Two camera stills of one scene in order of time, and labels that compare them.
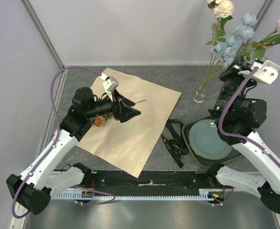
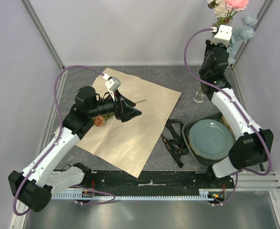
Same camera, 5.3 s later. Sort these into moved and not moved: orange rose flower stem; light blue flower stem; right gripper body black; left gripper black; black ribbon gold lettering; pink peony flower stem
Moved: pink peony flower stem; right gripper body black
Not moved: black ribbon gold lettering; light blue flower stem; left gripper black; orange rose flower stem
